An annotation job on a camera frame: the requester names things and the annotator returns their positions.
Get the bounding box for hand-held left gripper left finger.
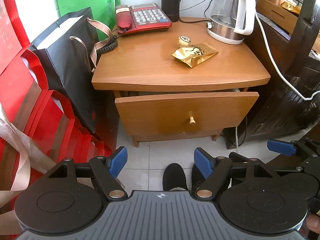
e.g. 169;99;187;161
47;147;128;202

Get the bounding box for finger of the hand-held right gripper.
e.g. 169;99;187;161
267;139;304;157

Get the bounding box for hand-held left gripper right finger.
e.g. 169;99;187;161
193;148;274;202

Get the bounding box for person's left black slipper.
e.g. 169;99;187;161
162;163;189;192

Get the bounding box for dark wooden cabinet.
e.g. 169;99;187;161
225;0;320;150

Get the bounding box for red gift bags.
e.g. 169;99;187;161
0;102;57;207

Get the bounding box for wooden nightstand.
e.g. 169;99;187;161
91;17;271;147

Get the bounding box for gold foil packet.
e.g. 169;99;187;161
171;42;219;68

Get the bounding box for black paper gift bag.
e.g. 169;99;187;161
28;7;118;134

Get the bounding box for gold foil wrapped ball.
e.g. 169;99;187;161
177;35;192;47

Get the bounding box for light wooden box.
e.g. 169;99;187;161
257;0;306;35

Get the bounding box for glass electric kettle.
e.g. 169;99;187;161
206;0;257;45

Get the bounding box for red desk telephone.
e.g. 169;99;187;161
115;3;172;37

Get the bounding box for black thermos bottle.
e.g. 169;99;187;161
161;0;180;22

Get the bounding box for white power cable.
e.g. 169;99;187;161
254;14;320;101

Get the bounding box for black coiled telephone cord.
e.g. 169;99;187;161
94;34;118;54

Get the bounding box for black cables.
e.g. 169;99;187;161
180;0;218;23

